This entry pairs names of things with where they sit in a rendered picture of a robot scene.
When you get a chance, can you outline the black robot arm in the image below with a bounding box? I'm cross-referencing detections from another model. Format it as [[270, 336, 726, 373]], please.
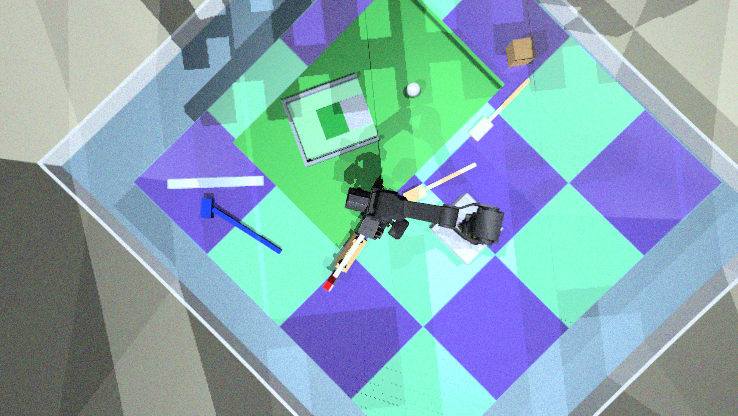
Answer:
[[345, 187, 505, 246]]

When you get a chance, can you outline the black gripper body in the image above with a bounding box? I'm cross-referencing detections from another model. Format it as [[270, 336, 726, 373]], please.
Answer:
[[382, 219, 409, 240]]

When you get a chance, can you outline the green flat mat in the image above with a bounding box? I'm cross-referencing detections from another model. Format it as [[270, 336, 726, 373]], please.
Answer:
[[233, 0, 499, 249]]

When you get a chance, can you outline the tan cube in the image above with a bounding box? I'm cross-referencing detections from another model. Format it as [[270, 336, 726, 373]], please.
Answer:
[[506, 37, 536, 67]]

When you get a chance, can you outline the blue golf putter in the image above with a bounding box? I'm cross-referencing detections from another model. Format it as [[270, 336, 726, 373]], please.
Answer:
[[201, 199, 282, 254]]

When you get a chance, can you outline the white golf ball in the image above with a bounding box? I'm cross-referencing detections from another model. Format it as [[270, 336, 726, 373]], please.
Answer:
[[406, 82, 420, 97]]

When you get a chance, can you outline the white flat bar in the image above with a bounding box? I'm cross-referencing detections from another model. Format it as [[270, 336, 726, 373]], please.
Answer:
[[167, 176, 264, 189]]

